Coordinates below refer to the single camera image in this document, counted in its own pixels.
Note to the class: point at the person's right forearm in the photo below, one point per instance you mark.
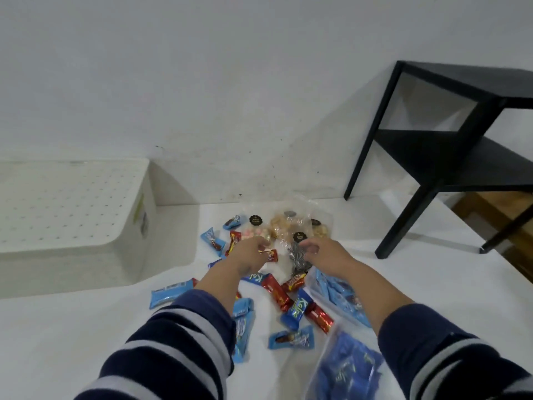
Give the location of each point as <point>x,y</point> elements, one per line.
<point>416,341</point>

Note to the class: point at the person's left hand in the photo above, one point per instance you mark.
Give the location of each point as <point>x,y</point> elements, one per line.
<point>245,256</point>

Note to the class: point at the dark blue wafer packet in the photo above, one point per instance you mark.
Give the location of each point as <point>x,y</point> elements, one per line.
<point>296,313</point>
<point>255,279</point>

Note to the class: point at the person's left forearm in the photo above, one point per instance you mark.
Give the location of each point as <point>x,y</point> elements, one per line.
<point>187,337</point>

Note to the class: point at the small red snack packet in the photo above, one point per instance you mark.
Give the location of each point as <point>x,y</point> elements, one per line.
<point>272,256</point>

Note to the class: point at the clear bag of pink marshmallows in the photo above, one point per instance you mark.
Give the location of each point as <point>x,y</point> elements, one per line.
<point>256,227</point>

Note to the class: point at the person's left fingers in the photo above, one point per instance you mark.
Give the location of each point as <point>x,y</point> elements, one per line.
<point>261,244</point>

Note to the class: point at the black side table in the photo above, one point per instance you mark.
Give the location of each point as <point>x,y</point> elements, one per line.
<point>449,158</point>

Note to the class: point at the person's right fingers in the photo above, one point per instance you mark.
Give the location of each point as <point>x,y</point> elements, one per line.
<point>309,247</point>

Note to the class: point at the clear bag of beige snacks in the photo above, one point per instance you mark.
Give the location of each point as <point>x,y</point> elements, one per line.
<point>319,229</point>

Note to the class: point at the clear bag of blue packets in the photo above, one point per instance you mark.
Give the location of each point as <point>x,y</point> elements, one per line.
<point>345,370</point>
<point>339,297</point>

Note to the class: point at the person's right hand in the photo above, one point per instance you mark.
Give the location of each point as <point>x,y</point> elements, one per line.
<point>329,258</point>

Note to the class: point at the scattered light blue snack packets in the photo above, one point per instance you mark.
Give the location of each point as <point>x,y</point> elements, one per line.
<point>243,333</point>

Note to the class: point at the white perforated storage box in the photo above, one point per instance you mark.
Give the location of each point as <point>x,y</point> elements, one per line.
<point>66,212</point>

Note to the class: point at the clear bag of striped candy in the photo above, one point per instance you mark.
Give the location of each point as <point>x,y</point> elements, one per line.
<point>296,258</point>

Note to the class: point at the clear bag of cookies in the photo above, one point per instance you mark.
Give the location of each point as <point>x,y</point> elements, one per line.
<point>285,224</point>

